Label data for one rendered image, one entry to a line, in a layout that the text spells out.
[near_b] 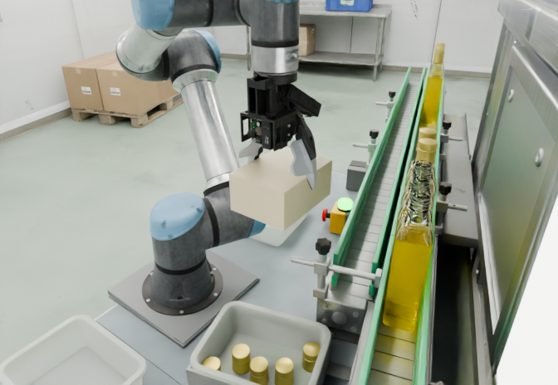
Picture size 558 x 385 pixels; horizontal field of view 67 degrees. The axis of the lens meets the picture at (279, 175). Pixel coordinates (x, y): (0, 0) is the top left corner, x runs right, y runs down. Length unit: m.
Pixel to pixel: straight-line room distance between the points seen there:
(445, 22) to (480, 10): 0.45
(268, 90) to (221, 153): 0.34
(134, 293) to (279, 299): 0.34
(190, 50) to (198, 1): 0.38
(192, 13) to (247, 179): 0.28
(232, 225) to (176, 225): 0.13
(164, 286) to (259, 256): 0.29
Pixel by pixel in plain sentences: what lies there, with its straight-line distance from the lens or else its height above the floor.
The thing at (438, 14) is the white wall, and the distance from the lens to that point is 6.62.
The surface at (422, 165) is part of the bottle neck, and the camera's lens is 0.78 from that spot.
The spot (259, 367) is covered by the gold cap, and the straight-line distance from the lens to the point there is 0.82.
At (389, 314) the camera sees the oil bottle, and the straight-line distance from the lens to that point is 0.80.
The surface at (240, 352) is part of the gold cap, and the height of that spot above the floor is 0.81.
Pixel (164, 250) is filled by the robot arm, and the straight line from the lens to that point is 0.93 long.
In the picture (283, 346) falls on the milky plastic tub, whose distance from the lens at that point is 0.91.
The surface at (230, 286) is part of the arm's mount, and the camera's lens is 1.05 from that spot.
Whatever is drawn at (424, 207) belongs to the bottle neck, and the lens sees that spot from 0.68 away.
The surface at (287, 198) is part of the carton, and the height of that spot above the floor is 1.11.
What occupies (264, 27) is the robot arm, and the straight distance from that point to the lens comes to 0.65.
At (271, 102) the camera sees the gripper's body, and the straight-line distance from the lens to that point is 0.67.
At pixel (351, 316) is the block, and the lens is 0.85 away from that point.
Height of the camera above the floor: 1.46
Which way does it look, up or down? 27 degrees down
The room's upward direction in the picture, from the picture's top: straight up
